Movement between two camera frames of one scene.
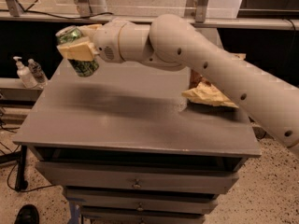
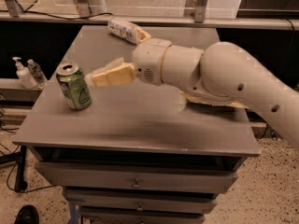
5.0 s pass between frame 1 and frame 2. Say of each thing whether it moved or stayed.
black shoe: stayed
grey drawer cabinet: stayed
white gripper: moved
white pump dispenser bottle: stayed
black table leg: stayed
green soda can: moved
